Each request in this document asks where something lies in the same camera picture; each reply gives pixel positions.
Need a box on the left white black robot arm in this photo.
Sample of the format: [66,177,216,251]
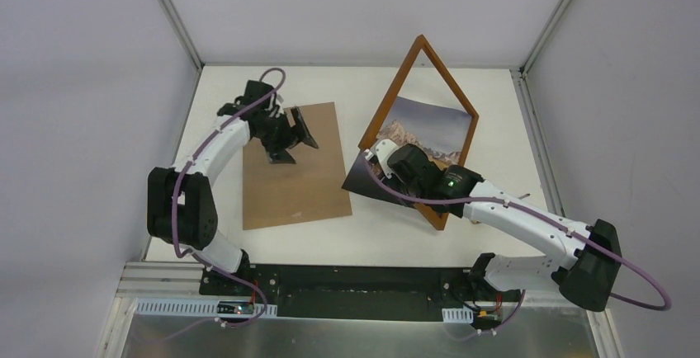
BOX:
[146,80,319,296]

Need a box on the white cable duct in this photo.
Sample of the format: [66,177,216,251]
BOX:
[135,299,278,320]
[442,306,474,324]

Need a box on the purple cable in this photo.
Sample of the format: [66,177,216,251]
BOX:
[361,150,673,340]
[170,67,287,329]

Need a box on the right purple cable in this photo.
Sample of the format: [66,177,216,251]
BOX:
[361,150,673,340]

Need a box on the left white cable duct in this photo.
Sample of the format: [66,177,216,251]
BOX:
[135,299,278,320]

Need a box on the right white cable duct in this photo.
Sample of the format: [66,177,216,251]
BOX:
[442,306,474,324]

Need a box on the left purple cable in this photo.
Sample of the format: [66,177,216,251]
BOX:
[170,67,287,329]

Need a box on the mountain landscape photo print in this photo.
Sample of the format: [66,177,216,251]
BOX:
[342,97,472,207]

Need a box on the brown wooden photo frame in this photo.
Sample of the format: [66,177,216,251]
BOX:
[348,35,480,231]

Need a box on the brown fibreboard backing board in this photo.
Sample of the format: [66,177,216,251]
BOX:
[242,102,352,230]

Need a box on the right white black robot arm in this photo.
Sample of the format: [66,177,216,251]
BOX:
[374,139,622,312]

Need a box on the aluminium front rail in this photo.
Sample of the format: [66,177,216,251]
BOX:
[116,261,608,309]

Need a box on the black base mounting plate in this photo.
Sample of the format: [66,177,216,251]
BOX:
[198,263,522,323]

